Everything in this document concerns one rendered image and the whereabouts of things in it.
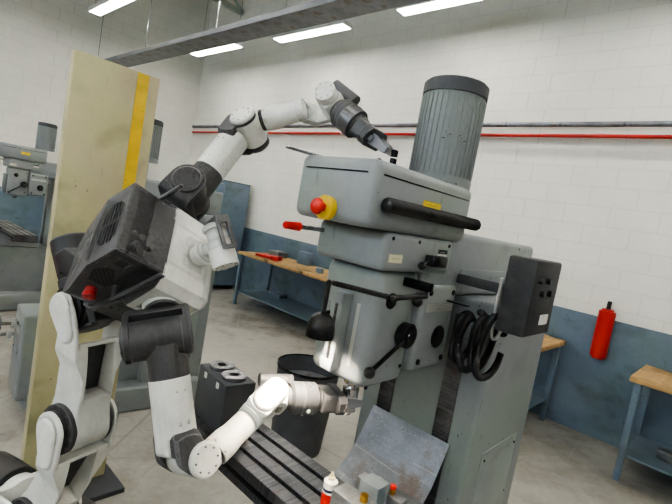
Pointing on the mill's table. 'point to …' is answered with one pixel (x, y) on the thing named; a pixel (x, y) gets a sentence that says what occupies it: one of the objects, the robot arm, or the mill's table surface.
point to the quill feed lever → (406, 334)
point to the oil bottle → (328, 488)
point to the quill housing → (369, 322)
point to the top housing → (347, 198)
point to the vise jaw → (347, 495)
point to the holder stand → (221, 392)
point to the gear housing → (380, 248)
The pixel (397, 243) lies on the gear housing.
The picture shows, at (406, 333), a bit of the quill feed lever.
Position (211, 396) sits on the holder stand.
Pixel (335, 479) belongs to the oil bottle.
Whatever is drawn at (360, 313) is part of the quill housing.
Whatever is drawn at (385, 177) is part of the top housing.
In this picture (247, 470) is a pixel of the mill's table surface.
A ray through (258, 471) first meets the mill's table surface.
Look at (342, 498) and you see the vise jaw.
